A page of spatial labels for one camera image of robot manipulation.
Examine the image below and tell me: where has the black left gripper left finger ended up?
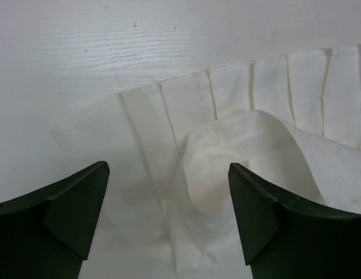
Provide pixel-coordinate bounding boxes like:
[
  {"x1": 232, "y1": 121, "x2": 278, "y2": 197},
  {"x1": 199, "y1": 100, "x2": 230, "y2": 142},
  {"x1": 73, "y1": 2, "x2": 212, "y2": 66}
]
[{"x1": 0, "y1": 161, "x2": 109, "y2": 279}]

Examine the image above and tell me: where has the white pleated skirt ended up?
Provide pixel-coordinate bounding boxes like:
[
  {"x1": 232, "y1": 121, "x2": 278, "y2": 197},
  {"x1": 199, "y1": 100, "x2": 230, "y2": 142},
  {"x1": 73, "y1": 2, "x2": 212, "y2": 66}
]
[{"x1": 52, "y1": 45, "x2": 361, "y2": 278}]

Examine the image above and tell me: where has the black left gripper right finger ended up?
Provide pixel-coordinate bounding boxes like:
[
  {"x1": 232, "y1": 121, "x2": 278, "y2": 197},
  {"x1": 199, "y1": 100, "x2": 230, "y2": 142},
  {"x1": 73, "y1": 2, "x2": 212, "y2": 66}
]
[{"x1": 228, "y1": 163, "x2": 361, "y2": 278}]

